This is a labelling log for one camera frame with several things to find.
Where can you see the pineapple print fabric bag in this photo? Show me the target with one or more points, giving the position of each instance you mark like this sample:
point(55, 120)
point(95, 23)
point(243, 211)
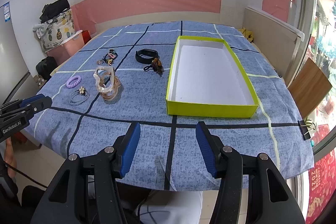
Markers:
point(54, 31)

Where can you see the black bag on floor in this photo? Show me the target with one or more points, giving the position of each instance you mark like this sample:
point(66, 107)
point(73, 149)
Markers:
point(46, 66)

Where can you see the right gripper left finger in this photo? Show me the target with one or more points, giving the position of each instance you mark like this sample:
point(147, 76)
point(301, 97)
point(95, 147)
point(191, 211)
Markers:
point(84, 189)

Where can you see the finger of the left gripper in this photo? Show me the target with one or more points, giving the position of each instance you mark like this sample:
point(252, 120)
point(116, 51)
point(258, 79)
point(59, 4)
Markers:
point(16, 104)
point(31, 109)

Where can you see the black binder clip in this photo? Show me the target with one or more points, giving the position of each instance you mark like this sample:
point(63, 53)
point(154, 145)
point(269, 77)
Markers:
point(306, 127)

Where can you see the beige headboard panel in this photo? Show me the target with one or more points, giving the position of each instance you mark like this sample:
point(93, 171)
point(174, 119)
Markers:
point(277, 40)

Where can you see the pink plastic storage bin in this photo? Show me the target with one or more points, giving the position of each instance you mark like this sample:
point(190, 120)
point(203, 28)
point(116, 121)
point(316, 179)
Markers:
point(67, 48)

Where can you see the black clothes pile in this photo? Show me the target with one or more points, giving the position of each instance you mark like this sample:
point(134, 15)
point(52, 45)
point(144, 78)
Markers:
point(52, 10)

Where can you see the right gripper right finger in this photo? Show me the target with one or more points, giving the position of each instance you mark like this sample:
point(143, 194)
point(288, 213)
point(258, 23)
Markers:
point(269, 198)

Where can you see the red box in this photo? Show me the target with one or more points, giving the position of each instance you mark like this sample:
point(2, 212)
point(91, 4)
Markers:
point(86, 36)

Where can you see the silver refrigerator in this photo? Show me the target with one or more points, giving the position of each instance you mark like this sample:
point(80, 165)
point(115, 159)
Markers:
point(15, 75)

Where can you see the blue checked bed sheet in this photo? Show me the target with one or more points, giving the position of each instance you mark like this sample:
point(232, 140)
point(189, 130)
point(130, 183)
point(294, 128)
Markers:
point(166, 78)

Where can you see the lime green cardboard box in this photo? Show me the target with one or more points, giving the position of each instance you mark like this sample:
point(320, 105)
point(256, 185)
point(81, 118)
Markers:
point(206, 79)

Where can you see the clear pink hair claw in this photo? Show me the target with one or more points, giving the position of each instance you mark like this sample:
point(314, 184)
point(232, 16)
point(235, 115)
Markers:
point(107, 83)

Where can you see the wooden board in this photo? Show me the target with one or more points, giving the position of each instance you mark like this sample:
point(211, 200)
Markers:
point(309, 88)

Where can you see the black wristband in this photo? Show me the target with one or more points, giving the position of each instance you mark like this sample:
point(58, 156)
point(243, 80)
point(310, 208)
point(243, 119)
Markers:
point(146, 56)

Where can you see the small cardboard box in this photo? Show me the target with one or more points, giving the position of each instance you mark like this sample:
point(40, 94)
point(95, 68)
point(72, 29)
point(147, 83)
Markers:
point(40, 81)

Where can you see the person's left hand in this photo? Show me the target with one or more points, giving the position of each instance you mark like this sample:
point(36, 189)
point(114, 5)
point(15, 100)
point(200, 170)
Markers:
point(10, 158)

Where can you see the black hair tie colourful charm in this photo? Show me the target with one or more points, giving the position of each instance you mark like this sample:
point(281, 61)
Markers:
point(110, 57)

